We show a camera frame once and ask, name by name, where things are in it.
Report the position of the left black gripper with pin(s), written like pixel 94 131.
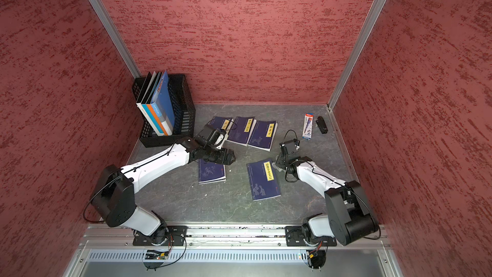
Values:
pixel 221 159

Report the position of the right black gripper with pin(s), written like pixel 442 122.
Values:
pixel 279 162

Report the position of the purple book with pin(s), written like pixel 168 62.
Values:
pixel 210 172
pixel 262 180
pixel 262 134
pixel 241 130

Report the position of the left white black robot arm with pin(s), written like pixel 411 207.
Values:
pixel 114 195

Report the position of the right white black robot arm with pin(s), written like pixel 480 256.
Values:
pixel 348 217

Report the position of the blue book back left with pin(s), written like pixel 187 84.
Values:
pixel 222 123

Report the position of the white teal upright book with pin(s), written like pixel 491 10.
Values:
pixel 147 84

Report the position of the white blue pen box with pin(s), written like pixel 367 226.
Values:
pixel 308 126

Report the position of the black mesh file basket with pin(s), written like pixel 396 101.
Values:
pixel 183 106

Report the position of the small black device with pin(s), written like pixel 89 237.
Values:
pixel 320 122

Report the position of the blue orange upright folder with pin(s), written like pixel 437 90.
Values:
pixel 162 106

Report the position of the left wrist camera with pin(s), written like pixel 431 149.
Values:
pixel 211 137

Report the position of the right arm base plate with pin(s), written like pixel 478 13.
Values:
pixel 298 236

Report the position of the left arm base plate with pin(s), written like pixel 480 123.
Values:
pixel 170 237

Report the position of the aluminium rail frame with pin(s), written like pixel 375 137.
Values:
pixel 215 236

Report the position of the slotted cable duct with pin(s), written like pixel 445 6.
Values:
pixel 200 256

